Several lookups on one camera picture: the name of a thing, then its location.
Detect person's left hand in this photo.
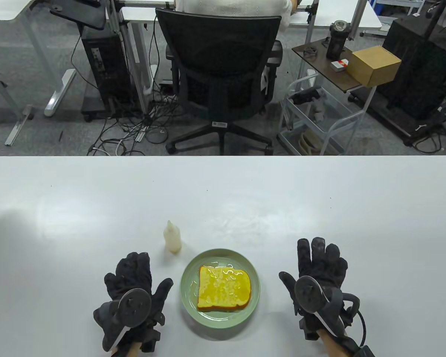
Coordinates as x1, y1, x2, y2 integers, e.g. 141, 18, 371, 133
93, 252, 174, 352

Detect person's right hand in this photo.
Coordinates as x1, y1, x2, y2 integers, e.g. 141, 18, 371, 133
279, 237, 348, 341

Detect translucent honey bottle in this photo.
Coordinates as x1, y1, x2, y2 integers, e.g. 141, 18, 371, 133
164, 220, 182, 254

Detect yellow glazed toast slice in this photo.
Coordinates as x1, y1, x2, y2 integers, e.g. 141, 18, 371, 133
197, 265, 252, 312

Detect person's left forearm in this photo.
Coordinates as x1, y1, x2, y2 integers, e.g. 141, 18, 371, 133
110, 342, 142, 357

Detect person's right forearm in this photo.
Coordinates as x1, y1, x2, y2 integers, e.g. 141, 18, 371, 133
318, 324, 359, 357

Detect pale green plate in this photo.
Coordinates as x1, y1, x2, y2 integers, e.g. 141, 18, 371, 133
180, 248, 261, 330

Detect black handheld tool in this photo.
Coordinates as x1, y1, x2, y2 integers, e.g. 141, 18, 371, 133
290, 86, 322, 105

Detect brown side table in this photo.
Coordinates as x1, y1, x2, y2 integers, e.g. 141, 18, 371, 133
292, 37, 376, 93

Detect brown cardboard box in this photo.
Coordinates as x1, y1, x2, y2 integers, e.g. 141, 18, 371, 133
346, 45, 402, 88

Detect black computer tower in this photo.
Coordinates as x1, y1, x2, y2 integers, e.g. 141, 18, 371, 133
81, 28, 134, 116

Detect black tumbler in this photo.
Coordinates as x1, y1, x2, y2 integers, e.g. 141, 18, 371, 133
326, 20, 349, 61

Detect black mesh office chair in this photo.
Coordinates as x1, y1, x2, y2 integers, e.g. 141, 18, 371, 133
155, 8, 284, 156

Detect white office desk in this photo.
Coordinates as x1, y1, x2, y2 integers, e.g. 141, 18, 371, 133
121, 0, 383, 28
0, 0, 77, 146

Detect black keyboard tray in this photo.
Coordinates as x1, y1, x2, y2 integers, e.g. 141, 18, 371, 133
49, 0, 108, 30

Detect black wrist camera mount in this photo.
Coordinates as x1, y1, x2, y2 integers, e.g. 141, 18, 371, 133
139, 312, 166, 354
321, 290, 376, 357

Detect white wire cart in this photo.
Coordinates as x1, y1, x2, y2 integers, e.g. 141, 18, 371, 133
277, 69, 378, 156

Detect tangle of floor cables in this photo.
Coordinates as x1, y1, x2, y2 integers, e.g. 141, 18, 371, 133
85, 86, 182, 156

